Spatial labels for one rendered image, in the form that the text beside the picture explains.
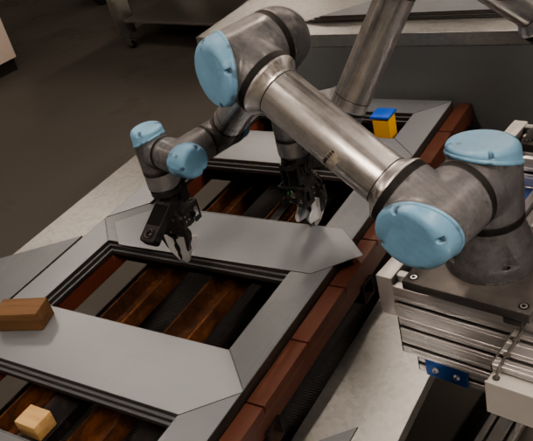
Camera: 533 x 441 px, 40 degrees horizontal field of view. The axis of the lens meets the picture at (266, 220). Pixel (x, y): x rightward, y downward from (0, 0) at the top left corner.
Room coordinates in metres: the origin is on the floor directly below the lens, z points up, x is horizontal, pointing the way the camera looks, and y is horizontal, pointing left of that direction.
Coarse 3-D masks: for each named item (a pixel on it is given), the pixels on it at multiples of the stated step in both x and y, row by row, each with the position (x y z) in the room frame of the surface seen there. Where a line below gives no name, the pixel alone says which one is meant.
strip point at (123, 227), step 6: (150, 210) 1.81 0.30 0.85; (132, 216) 1.80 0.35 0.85; (138, 216) 1.79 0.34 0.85; (144, 216) 1.78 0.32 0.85; (114, 222) 1.79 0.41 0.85; (120, 222) 1.79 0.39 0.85; (126, 222) 1.78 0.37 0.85; (132, 222) 1.77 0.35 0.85; (138, 222) 1.76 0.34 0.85; (120, 228) 1.75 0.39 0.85; (126, 228) 1.74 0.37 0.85; (132, 228) 1.74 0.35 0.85; (120, 234) 1.72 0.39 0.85; (126, 234) 1.71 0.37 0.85; (120, 240) 1.69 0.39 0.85
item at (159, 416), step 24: (216, 168) 2.01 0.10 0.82; (240, 168) 1.96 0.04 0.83; (264, 168) 1.91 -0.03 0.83; (120, 216) 1.82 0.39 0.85; (240, 216) 1.66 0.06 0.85; (360, 240) 1.45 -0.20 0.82; (96, 264) 1.64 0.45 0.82; (192, 264) 1.53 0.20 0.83; (216, 264) 1.49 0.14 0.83; (240, 264) 1.45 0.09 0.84; (72, 288) 1.56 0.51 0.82; (288, 336) 1.17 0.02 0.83; (0, 360) 1.33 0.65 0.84; (48, 384) 1.22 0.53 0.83; (72, 384) 1.19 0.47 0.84; (120, 408) 1.09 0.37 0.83; (144, 408) 1.07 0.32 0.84; (240, 408) 1.01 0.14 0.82; (216, 432) 0.95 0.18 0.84
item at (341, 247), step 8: (344, 232) 1.46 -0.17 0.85; (336, 240) 1.44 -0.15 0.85; (344, 240) 1.43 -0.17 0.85; (352, 240) 1.42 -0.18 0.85; (328, 248) 1.41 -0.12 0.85; (336, 248) 1.40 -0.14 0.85; (344, 248) 1.39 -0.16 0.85; (352, 248) 1.39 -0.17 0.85; (328, 256) 1.38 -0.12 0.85; (336, 256) 1.37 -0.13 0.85; (344, 256) 1.36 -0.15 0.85; (320, 264) 1.36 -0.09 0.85; (328, 264) 1.35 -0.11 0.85; (336, 264) 1.34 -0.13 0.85; (312, 272) 1.34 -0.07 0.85
